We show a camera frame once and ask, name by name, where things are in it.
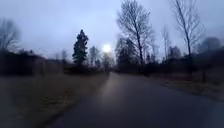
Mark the group of dark trees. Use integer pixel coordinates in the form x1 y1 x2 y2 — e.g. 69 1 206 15
114 36 138 69

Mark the thin tall bare tree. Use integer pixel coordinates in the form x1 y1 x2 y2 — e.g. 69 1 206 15
169 0 206 76

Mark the tall dark conifer tree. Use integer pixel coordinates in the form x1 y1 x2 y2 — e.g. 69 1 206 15
71 29 90 66

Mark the dark hedge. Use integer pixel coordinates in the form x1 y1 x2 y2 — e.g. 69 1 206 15
114 46 224 80
0 49 108 76

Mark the grass verge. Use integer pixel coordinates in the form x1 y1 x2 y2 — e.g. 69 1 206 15
0 72 111 128
123 71 224 103

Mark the grey asphalt road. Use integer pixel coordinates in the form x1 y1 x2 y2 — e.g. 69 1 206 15
43 71 224 128

